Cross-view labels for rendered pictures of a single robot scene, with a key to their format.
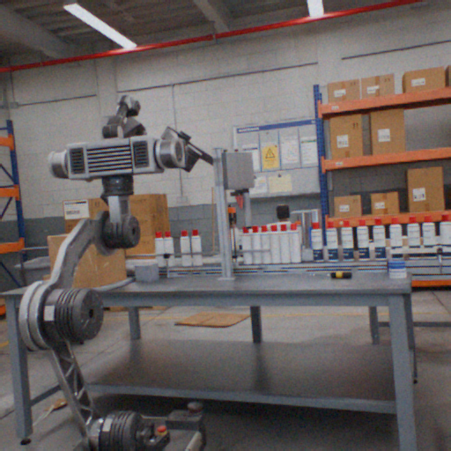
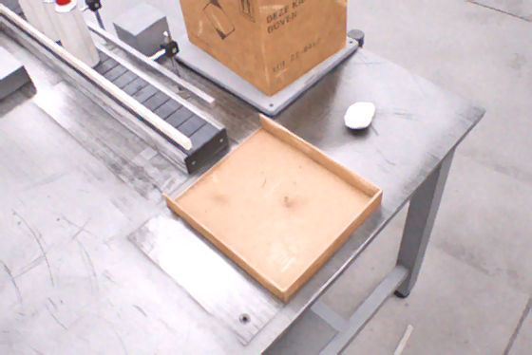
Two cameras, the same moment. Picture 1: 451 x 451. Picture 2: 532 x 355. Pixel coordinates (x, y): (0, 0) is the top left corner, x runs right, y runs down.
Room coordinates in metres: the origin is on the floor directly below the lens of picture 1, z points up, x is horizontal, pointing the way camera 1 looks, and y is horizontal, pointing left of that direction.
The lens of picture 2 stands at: (3.61, 1.17, 1.62)
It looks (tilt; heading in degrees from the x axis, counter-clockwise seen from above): 51 degrees down; 208
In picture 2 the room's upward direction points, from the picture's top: 8 degrees counter-clockwise
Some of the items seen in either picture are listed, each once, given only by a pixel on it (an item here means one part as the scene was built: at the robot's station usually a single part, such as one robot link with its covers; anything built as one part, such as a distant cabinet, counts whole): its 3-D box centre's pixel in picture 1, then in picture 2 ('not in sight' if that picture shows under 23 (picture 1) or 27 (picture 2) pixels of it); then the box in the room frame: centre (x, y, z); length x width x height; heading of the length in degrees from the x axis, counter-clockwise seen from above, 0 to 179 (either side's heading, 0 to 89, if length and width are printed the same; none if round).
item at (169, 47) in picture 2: not in sight; (166, 68); (2.91, 0.58, 0.91); 0.07 x 0.03 x 0.16; 159
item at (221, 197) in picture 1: (222, 213); not in sight; (2.60, -0.02, 1.16); 0.04 x 0.04 x 0.67; 69
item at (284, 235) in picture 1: (284, 243); not in sight; (2.63, -0.33, 0.98); 0.05 x 0.05 x 0.20
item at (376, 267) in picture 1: (229, 269); (16, 14); (2.75, -0.03, 0.85); 1.65 x 0.11 x 0.05; 69
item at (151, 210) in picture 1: (121, 251); not in sight; (6.46, 1.27, 0.70); 1.20 x 0.82 x 1.39; 81
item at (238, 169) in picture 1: (234, 171); not in sight; (2.63, -0.10, 1.38); 0.17 x 0.10 x 0.19; 124
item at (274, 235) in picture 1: (275, 244); not in sight; (2.65, -0.28, 0.98); 0.05 x 0.05 x 0.20
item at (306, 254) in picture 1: (307, 235); not in sight; (2.68, -0.46, 1.01); 0.14 x 0.13 x 0.26; 69
